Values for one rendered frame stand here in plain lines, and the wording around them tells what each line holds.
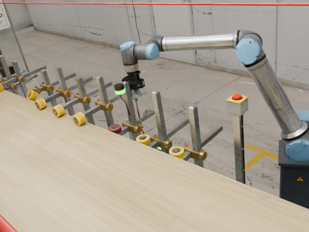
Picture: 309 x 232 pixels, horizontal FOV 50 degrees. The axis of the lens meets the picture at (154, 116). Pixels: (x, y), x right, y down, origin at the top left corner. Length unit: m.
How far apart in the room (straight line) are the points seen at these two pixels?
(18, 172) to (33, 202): 0.31
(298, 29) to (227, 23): 1.01
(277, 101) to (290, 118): 0.12
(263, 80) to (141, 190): 0.82
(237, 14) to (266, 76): 2.92
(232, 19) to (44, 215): 3.73
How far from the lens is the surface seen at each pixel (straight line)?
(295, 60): 4.36
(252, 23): 4.53
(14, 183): 1.89
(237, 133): 1.59
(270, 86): 1.78
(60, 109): 2.38
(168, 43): 1.98
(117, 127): 2.06
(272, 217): 1.39
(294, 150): 1.92
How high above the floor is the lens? 1.90
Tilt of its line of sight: 28 degrees down
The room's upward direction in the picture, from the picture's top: 10 degrees counter-clockwise
